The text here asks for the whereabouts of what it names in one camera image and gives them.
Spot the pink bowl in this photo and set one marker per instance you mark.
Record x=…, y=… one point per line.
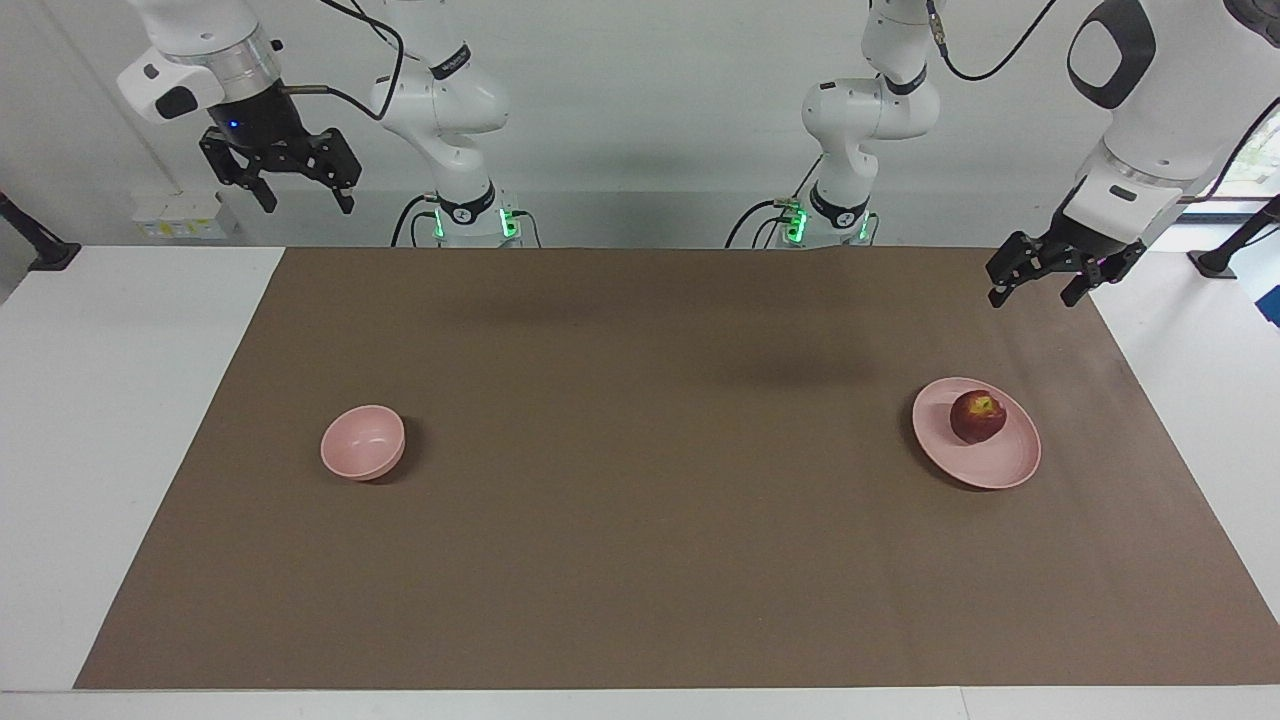
x=362, y=442

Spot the brown table mat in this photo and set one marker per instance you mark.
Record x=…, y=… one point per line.
x=640, y=520

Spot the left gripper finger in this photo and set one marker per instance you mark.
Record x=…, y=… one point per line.
x=1022, y=258
x=1100, y=273

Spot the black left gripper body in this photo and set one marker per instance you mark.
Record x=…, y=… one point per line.
x=1090, y=250

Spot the red apple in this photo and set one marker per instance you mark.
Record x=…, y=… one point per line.
x=977, y=418

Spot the white wall socket box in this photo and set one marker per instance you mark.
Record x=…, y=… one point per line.
x=185, y=215

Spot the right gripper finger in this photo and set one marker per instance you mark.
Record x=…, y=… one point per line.
x=335, y=160
x=235, y=160

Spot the blue object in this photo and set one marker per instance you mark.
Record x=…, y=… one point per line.
x=1271, y=305

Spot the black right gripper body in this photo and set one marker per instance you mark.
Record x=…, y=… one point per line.
x=260, y=125

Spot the black stand foot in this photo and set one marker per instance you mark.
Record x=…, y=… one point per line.
x=45, y=252
x=1222, y=258

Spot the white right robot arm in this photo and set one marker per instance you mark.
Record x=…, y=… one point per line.
x=440, y=100

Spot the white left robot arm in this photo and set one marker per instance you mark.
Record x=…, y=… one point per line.
x=870, y=110

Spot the pink plate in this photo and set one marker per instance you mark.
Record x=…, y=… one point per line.
x=985, y=462

